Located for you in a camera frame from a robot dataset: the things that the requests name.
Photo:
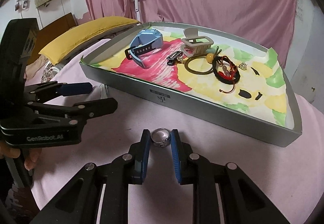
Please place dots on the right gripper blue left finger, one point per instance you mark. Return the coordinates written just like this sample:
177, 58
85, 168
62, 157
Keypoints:
140, 156

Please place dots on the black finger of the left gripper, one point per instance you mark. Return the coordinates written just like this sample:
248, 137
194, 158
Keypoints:
46, 115
44, 92

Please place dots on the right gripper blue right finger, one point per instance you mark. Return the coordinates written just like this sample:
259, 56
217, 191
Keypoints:
183, 159

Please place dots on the blue smart watch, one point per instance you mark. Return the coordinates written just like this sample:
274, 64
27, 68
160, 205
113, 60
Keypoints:
146, 41

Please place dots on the black braided bracelet red tassel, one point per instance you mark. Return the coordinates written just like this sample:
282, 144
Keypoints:
226, 72

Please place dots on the beige hair claw clip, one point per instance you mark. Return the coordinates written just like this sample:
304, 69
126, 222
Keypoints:
193, 44

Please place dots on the person's left hand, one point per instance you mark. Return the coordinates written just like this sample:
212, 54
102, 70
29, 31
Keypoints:
22, 156

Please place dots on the white hair clip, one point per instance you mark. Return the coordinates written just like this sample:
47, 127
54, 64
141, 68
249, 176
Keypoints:
104, 91

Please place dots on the yellow pillow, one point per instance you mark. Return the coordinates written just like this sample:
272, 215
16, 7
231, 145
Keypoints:
76, 38

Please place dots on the brown wooden headboard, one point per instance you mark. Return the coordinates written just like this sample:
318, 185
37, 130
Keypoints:
51, 32

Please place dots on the grey shallow cardboard box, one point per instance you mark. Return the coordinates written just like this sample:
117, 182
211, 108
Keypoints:
188, 104

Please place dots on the pink bed sheet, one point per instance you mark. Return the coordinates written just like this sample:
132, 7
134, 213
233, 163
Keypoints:
291, 177

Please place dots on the colourful painted paper liner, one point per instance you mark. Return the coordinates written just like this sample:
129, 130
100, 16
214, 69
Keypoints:
260, 92

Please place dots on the white window handle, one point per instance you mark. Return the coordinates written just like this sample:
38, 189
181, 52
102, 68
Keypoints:
137, 9

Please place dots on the wall calendar sheet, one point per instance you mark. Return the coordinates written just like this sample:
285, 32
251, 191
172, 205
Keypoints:
300, 9

